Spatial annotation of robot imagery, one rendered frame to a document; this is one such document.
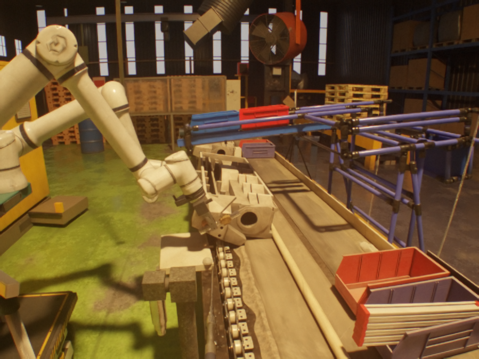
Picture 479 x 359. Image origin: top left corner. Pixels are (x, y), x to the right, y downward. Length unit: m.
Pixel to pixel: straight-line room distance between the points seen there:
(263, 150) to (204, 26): 5.46
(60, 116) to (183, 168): 0.85
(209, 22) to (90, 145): 4.24
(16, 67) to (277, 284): 1.14
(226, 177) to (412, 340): 1.34
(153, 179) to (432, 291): 1.04
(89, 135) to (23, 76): 7.07
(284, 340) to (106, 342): 1.40
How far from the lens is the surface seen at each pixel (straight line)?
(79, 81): 1.21
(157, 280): 0.44
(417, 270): 1.34
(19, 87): 1.06
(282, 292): 1.19
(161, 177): 1.16
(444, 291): 1.20
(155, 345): 2.08
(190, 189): 1.20
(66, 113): 1.78
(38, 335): 1.88
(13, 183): 1.73
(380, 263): 1.26
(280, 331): 1.04
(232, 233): 1.44
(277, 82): 8.31
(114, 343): 2.16
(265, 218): 1.49
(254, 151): 3.19
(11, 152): 1.72
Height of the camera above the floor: 1.47
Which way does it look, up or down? 17 degrees down
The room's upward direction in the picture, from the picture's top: straight up
